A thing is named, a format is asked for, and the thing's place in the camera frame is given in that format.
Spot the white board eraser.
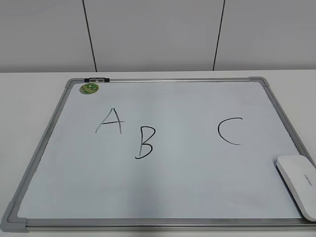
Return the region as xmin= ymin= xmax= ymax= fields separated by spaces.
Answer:
xmin=276 ymin=155 xmax=316 ymax=222

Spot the round green magnet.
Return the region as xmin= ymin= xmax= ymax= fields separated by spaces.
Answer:
xmin=79 ymin=83 xmax=99 ymax=95

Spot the white board with grey frame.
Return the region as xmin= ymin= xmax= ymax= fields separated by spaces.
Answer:
xmin=0 ymin=77 xmax=316 ymax=233

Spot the black pen clip on frame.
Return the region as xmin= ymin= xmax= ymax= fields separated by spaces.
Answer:
xmin=83 ymin=78 xmax=110 ymax=83

